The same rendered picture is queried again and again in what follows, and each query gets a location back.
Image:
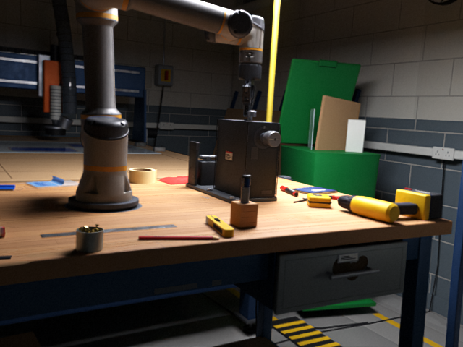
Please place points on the thin dark stick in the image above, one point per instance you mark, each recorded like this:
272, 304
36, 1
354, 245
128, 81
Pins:
300, 200

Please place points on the steel ruler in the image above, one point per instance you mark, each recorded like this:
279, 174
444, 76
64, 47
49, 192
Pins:
126, 230

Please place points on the grey rounded cap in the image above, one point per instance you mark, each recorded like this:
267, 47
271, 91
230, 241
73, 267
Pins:
207, 157

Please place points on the grey tin of brass screws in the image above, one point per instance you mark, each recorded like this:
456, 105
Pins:
89, 241

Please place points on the dark upright post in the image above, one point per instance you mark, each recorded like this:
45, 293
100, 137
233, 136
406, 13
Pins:
194, 162

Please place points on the white wall socket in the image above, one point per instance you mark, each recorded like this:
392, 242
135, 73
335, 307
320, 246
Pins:
443, 153

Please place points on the blue shelving rack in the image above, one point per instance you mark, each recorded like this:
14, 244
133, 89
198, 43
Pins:
18, 70

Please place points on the dark cylindrical gauge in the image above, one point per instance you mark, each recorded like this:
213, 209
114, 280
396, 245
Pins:
246, 188

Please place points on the blue notebook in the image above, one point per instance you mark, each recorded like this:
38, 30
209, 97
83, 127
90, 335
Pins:
314, 190

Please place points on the light blue paper sheet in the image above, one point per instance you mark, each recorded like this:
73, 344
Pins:
40, 184

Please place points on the dark grey block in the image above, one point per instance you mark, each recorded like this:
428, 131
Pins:
208, 173

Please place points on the yellow pole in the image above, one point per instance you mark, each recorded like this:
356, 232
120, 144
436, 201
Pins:
274, 54

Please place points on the green floor mat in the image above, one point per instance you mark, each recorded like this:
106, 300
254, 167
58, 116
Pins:
340, 305

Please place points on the cream masking tape roll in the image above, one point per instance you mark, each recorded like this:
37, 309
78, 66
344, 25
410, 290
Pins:
143, 176

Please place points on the red black marker pen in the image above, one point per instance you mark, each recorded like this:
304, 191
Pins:
288, 191

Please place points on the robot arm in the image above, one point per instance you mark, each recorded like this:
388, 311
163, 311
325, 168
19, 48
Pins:
99, 90

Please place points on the blue flat piece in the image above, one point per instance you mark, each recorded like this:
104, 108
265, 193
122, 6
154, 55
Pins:
6, 187

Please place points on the grey drawer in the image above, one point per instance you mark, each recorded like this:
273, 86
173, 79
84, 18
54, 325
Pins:
307, 282

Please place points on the yellow tape measure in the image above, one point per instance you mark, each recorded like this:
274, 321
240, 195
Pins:
319, 201

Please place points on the orange wooden block holder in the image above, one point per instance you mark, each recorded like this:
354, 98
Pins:
244, 215

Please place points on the grey wall switch box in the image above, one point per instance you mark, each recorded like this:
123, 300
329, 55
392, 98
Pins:
164, 75

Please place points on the orange bracket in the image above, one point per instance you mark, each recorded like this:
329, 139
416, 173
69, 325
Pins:
48, 83

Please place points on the white board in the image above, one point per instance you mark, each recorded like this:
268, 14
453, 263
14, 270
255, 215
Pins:
355, 135

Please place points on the green panel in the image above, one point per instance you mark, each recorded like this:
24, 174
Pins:
307, 90

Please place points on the blue framed wooden workbench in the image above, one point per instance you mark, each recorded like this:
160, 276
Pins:
421, 274

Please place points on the red cloth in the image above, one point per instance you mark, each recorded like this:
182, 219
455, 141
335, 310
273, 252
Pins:
173, 180

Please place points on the yellow black power tool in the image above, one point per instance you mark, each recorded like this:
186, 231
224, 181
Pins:
372, 207

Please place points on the yellow utility knife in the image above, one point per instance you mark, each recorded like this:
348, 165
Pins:
220, 226

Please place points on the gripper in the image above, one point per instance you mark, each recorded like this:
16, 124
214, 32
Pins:
250, 70

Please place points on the brown cardboard box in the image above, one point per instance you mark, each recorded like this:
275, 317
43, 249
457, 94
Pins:
235, 114

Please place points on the dark round base plate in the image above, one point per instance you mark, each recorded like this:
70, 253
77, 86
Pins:
105, 207

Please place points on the brown cardboard sheet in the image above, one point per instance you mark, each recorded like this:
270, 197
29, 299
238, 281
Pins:
334, 123

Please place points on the green storage box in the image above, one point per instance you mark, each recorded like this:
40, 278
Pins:
325, 170

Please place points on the dark grey tensioner housing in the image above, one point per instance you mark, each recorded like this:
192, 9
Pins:
235, 170

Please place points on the blue steel post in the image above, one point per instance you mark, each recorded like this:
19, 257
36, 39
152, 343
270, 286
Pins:
456, 289

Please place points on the red pencil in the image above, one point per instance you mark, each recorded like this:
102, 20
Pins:
177, 238

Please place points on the clear glass pane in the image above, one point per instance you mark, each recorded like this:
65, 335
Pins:
312, 130

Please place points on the silver knurled knob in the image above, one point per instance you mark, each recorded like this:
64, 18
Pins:
271, 139
252, 115

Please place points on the yellow black box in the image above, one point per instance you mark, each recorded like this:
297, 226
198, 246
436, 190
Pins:
412, 199

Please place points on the blue small wedge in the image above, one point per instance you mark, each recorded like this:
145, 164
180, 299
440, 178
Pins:
58, 179

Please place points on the dark blue rod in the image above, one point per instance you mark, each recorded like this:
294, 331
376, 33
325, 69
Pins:
257, 100
234, 100

